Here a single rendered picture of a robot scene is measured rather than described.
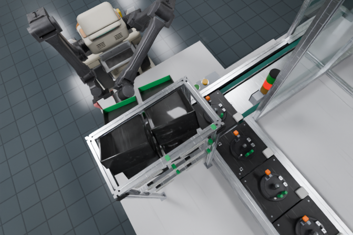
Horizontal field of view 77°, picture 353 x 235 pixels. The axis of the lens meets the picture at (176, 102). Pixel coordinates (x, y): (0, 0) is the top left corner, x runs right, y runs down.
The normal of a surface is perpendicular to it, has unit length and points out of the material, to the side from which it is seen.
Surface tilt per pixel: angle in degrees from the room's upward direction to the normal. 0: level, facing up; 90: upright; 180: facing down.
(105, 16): 42
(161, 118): 25
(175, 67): 0
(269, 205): 0
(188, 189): 0
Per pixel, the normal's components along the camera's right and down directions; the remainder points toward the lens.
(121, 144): -0.25, -0.71
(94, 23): 0.29, 0.22
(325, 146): -0.09, -0.40
